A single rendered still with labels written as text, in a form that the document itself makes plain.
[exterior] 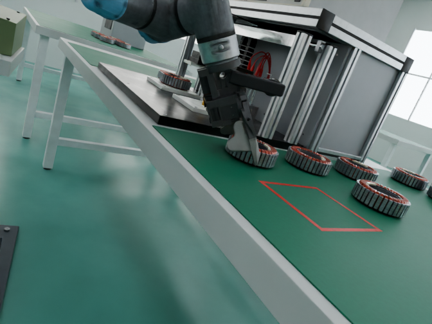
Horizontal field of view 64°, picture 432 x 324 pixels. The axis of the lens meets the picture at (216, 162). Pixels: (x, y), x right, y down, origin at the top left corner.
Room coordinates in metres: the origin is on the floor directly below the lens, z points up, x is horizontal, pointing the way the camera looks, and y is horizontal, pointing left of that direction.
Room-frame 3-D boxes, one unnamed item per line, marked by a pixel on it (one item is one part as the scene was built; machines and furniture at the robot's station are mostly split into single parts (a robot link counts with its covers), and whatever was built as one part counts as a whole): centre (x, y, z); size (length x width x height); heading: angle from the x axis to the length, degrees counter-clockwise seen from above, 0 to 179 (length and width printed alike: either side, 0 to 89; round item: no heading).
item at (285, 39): (1.19, 0.08, 1.03); 0.62 x 0.01 x 0.03; 36
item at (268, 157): (0.72, -0.06, 0.77); 0.11 x 0.11 x 0.04
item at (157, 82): (1.23, 0.23, 0.78); 0.15 x 0.15 x 0.01; 36
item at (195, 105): (1.03, 0.09, 0.78); 0.15 x 0.15 x 0.01; 36
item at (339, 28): (1.32, -0.10, 1.09); 0.68 x 0.44 x 0.05; 36
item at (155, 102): (1.14, 0.15, 0.76); 0.64 x 0.47 x 0.02; 36
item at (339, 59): (1.28, -0.05, 0.92); 0.66 x 0.01 x 0.30; 36
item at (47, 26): (3.17, 1.39, 0.37); 1.85 x 1.10 x 0.75; 36
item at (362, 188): (0.71, -0.35, 0.77); 0.11 x 0.11 x 0.04
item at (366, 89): (1.10, -0.36, 0.91); 0.28 x 0.03 x 0.32; 126
